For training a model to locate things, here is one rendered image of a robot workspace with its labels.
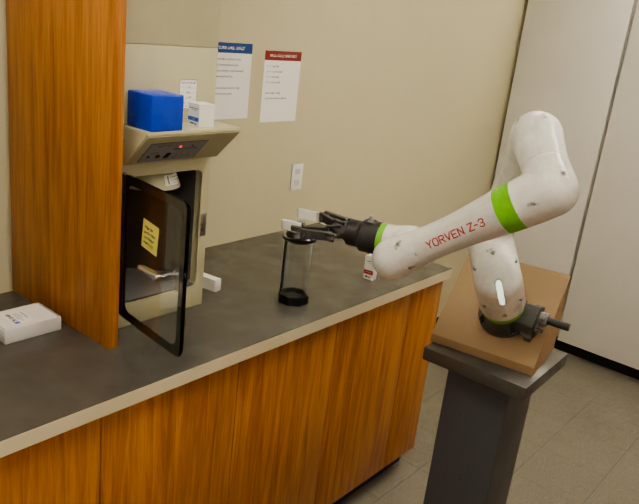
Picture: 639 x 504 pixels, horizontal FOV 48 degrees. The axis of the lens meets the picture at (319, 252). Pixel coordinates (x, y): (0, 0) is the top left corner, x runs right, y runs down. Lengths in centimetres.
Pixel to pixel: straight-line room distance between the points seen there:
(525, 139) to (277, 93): 139
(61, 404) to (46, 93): 80
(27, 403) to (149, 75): 85
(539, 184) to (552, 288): 62
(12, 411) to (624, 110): 356
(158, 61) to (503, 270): 106
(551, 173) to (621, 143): 275
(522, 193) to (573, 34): 290
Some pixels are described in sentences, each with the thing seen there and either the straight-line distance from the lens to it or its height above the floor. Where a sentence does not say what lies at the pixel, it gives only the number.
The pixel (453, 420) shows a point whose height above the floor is 72.
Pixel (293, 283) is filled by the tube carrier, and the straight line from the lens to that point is 227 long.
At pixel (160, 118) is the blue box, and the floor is 154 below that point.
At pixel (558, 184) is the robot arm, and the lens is 166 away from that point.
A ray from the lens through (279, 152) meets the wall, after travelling 299.
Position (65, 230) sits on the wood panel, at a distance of 203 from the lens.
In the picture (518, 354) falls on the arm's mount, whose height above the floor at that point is 98.
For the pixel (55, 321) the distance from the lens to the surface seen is 207.
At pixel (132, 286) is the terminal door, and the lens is 195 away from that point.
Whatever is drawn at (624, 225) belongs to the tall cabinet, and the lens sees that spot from 444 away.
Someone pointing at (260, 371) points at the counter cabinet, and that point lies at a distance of 215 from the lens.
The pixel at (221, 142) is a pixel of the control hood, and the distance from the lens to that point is 203.
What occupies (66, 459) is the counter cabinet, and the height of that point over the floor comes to 80.
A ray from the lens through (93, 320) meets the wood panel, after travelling 200.
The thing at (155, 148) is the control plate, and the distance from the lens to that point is 189.
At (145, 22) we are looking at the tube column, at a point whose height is 176.
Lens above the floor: 183
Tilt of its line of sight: 18 degrees down
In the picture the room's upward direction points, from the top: 7 degrees clockwise
